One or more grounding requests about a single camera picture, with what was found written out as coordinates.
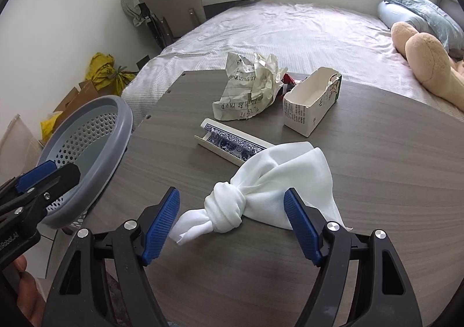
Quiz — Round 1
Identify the large beige teddy bear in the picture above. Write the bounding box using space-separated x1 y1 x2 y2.
391 21 464 112

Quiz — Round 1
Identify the torn white carton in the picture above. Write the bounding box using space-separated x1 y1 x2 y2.
282 66 342 138

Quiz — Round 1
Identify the crumpled written paper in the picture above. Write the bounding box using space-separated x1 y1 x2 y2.
212 52 289 121

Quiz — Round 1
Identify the light blue bolster pillow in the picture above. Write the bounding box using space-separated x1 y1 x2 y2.
378 0 428 32

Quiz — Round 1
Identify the yellow plastic bag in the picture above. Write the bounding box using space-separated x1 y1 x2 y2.
41 111 64 141

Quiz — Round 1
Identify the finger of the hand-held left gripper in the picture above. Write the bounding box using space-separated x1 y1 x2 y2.
14 160 58 194
11 164 81 221

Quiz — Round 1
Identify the blue patterned pillow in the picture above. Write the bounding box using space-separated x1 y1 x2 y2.
384 0 464 50

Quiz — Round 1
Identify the white knotted cloth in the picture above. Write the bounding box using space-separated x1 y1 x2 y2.
168 141 354 247

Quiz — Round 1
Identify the brown cardboard box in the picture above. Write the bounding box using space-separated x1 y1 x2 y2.
54 81 102 115

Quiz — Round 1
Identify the red candy wrapper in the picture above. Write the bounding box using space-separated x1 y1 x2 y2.
279 73 309 99

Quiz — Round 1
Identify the grey perforated plastic basket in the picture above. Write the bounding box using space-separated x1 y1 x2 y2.
36 95 133 230

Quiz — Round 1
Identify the beige flat board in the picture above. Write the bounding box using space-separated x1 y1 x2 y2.
0 115 40 168

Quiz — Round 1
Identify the yellow crumpled bag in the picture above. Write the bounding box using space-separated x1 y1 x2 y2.
85 52 115 90

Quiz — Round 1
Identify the person's left hand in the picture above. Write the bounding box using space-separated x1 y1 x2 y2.
14 254 46 327

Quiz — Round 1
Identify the blue patterned card box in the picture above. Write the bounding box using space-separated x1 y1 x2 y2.
194 118 276 166

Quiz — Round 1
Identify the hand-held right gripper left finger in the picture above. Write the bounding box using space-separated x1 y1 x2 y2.
41 187 181 327

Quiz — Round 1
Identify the bed with white checked sheet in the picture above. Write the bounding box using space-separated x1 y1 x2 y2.
121 0 464 121

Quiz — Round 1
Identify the grey bed headboard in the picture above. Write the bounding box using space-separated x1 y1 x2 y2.
437 0 459 23

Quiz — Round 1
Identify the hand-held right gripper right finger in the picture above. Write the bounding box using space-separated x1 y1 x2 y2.
284 187 423 327

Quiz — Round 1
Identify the beige padded chair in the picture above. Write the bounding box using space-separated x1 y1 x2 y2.
139 0 207 48

